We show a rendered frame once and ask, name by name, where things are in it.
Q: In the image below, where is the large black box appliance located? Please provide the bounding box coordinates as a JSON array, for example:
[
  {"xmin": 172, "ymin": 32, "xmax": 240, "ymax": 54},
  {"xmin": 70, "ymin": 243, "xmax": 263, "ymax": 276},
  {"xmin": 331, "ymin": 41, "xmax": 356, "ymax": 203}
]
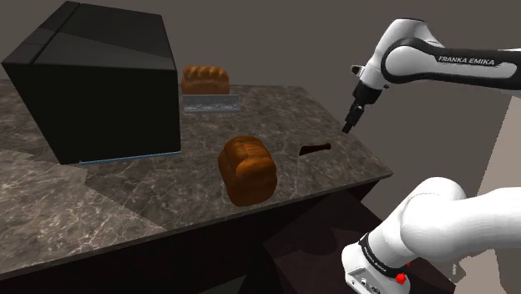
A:
[{"xmin": 1, "ymin": 0, "xmax": 183, "ymax": 166}]

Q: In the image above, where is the brown bread loaf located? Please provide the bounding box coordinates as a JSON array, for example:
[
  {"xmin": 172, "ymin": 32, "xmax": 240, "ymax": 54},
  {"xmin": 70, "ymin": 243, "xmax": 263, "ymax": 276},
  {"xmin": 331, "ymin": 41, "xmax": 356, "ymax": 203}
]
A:
[
  {"xmin": 181, "ymin": 64, "xmax": 231, "ymax": 96},
  {"xmin": 217, "ymin": 135, "xmax": 279, "ymax": 207}
]

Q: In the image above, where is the dark brown elongated object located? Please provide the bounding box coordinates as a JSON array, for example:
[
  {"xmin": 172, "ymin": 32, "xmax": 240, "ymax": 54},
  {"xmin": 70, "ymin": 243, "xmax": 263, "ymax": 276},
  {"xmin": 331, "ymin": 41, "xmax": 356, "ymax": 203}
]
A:
[{"xmin": 298, "ymin": 142, "xmax": 332, "ymax": 157}]

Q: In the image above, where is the dark robot stand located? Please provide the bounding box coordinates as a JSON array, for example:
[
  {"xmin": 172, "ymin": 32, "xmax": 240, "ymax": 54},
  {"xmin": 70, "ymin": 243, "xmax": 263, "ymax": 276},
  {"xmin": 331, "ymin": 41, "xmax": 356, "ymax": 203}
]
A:
[{"xmin": 262, "ymin": 190, "xmax": 457, "ymax": 294}]

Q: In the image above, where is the grey metal tray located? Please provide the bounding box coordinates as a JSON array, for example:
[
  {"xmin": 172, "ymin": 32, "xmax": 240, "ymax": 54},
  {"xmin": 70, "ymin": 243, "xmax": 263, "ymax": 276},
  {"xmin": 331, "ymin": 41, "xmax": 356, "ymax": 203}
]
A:
[{"xmin": 182, "ymin": 94, "xmax": 241, "ymax": 114}]

